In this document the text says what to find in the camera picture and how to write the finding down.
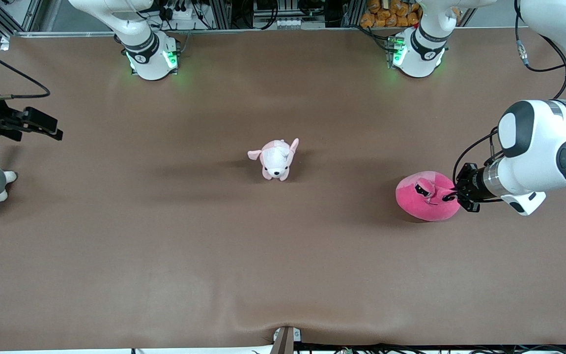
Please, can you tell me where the round pink plush toy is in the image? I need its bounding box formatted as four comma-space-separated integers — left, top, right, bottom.
395, 171, 461, 223

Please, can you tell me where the white power strip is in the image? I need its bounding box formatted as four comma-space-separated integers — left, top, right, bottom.
170, 2, 195, 20

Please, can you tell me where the white and pink plush dog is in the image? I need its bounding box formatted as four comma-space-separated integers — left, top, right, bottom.
248, 138, 300, 182

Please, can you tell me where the brown table mat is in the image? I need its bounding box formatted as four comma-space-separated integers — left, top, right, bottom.
0, 27, 566, 352

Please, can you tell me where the pile of orange snack bags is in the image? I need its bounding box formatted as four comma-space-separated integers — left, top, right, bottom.
360, 0, 461, 29

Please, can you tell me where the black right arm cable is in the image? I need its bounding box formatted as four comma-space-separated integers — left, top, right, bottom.
0, 39, 51, 102

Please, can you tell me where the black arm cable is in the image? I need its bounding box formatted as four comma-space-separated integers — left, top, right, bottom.
0, 39, 51, 102
453, 0, 566, 190

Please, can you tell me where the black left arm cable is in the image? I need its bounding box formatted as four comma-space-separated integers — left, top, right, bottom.
453, 0, 566, 190

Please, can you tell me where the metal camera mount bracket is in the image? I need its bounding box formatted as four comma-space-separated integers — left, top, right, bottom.
271, 326, 302, 354

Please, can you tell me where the aluminium table edge rail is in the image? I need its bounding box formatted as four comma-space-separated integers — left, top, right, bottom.
5, 26, 524, 38

